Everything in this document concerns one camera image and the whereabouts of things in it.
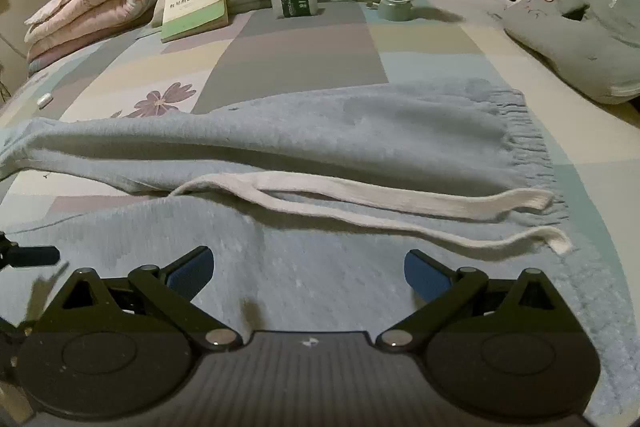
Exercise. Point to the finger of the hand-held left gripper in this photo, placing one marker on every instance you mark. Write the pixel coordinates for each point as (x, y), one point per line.
(35, 256)
(12, 332)

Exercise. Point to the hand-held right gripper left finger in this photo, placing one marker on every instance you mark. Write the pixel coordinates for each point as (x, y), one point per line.
(192, 274)

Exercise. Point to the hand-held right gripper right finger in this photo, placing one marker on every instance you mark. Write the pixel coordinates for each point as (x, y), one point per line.
(425, 278)

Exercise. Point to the small white case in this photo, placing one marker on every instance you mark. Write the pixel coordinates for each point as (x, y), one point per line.
(45, 99)

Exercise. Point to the grey plush cushion with hole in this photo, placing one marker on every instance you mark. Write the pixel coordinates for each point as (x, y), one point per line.
(550, 22)

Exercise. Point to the green and white tissue packet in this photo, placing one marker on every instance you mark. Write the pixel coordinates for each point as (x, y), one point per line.
(295, 1)

